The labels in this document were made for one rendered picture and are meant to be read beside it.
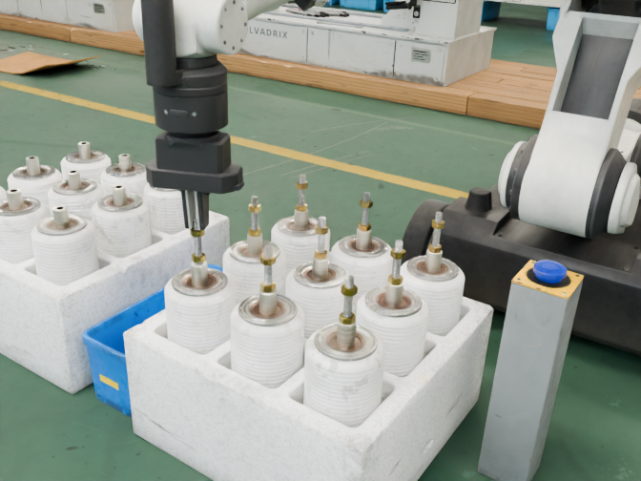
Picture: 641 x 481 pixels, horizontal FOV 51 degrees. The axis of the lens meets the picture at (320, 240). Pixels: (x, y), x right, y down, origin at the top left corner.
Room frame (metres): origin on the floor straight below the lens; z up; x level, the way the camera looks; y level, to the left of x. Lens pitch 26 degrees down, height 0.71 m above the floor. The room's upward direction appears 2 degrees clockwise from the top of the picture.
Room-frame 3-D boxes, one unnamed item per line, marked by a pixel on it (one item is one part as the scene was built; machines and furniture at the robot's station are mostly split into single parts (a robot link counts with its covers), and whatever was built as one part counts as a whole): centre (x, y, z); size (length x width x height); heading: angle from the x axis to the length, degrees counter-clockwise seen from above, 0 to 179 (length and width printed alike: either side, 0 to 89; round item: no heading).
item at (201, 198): (0.80, 0.15, 0.37); 0.03 x 0.02 x 0.06; 171
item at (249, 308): (0.74, 0.06, 0.25); 0.08 x 0.08 x 0.01
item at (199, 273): (0.81, 0.16, 0.26); 0.02 x 0.02 x 0.03
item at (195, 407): (0.84, 0.00, 0.09); 0.39 x 0.39 x 0.18; 57
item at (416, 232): (1.26, -0.22, 0.10); 0.20 x 0.05 x 0.20; 148
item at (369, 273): (0.94, -0.07, 0.16); 0.10 x 0.10 x 0.18
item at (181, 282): (0.81, 0.16, 0.25); 0.08 x 0.08 x 0.01
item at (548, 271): (0.74, -0.28, 0.32); 0.04 x 0.04 x 0.02
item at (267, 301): (0.74, 0.06, 0.26); 0.02 x 0.02 x 0.03
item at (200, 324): (0.81, 0.16, 0.16); 0.10 x 0.10 x 0.18
